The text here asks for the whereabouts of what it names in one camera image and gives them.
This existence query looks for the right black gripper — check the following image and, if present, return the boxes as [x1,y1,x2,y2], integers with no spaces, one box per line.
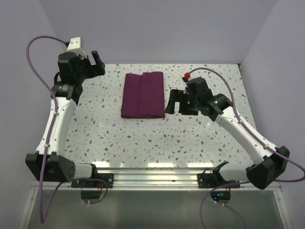
[165,89,200,116]

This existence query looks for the purple cloth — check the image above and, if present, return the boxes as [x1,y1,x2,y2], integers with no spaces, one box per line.
[121,72,165,119]

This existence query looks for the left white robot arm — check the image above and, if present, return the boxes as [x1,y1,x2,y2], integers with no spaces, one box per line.
[25,51,105,187]

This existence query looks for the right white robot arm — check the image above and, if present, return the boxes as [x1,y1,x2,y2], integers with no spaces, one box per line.
[165,89,290,189]

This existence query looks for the red button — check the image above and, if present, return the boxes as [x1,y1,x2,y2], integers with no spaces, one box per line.
[183,73,191,82]

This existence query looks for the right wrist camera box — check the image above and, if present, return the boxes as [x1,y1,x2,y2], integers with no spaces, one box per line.
[186,77,213,99]

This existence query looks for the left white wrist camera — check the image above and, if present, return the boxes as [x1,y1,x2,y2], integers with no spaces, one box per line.
[66,37,87,59]

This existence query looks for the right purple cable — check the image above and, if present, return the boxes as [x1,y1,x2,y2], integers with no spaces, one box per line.
[189,67,305,229]

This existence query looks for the purple cable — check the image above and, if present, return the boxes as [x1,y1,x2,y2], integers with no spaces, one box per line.
[26,36,108,223]
[189,67,305,229]

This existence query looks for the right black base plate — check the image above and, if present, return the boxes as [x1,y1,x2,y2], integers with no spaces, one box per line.
[197,169,240,188]

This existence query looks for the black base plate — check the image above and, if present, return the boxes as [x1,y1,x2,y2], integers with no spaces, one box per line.
[71,173,114,188]
[197,169,240,188]

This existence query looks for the aluminium front rail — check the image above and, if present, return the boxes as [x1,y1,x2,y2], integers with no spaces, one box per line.
[30,167,282,191]

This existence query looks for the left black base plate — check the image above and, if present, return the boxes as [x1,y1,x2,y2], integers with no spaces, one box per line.
[71,173,114,188]

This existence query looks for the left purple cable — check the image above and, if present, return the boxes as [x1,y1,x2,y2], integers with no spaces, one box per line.
[26,36,108,223]

